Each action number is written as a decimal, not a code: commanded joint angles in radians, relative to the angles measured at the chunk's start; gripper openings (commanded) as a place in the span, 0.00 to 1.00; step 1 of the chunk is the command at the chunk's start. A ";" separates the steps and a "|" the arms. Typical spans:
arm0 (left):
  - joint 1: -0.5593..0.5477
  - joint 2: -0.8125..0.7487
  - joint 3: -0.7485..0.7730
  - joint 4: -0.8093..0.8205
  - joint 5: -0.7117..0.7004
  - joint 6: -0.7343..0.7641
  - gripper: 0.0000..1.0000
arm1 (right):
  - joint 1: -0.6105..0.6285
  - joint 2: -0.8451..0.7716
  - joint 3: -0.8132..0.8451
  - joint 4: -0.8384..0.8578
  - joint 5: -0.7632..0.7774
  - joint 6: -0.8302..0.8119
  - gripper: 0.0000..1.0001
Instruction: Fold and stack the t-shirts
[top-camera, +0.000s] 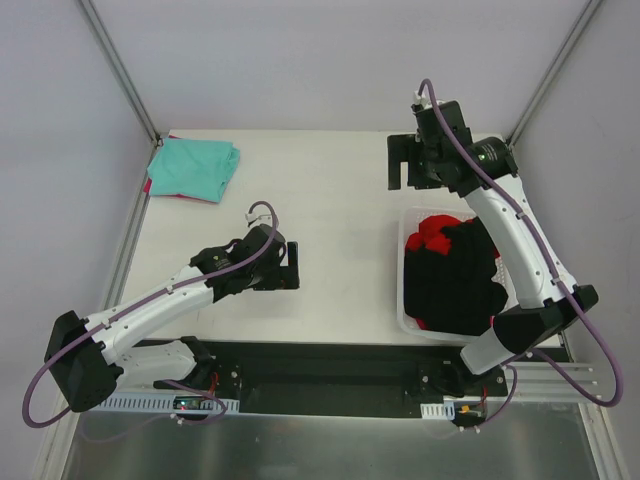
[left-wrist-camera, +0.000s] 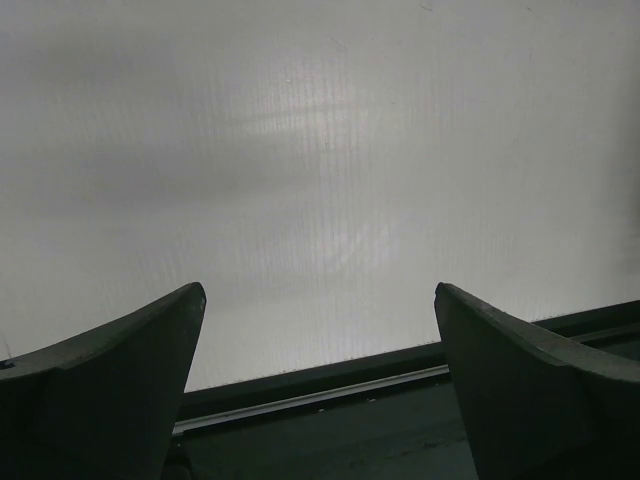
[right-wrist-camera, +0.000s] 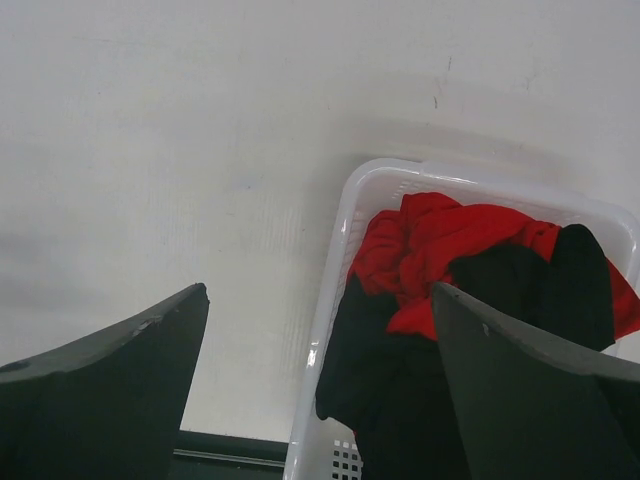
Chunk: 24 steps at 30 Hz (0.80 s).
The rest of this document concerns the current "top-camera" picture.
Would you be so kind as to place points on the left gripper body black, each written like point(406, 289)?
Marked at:
point(279, 275)

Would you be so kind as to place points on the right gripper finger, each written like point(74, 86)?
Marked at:
point(403, 148)
point(396, 171)

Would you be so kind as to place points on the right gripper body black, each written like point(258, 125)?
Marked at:
point(417, 167)

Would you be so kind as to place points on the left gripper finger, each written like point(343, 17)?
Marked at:
point(292, 257)
point(281, 281)

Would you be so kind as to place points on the black t-shirt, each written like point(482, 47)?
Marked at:
point(455, 275)

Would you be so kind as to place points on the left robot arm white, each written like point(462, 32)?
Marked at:
point(92, 357)

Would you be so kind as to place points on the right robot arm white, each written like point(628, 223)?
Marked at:
point(547, 295)

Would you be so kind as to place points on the white plastic basket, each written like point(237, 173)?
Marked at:
point(451, 280)

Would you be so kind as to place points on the red t-shirt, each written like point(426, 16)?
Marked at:
point(427, 238)

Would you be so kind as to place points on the folded teal t-shirt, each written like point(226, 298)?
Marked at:
point(229, 158)

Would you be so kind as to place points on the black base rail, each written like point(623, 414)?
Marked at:
point(344, 380)

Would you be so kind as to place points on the right aluminium frame post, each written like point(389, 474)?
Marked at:
point(570, 42)

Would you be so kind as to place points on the aluminium frame post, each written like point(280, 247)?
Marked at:
point(570, 42)
point(118, 69)

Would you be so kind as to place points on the left aluminium frame post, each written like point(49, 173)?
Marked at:
point(118, 69)

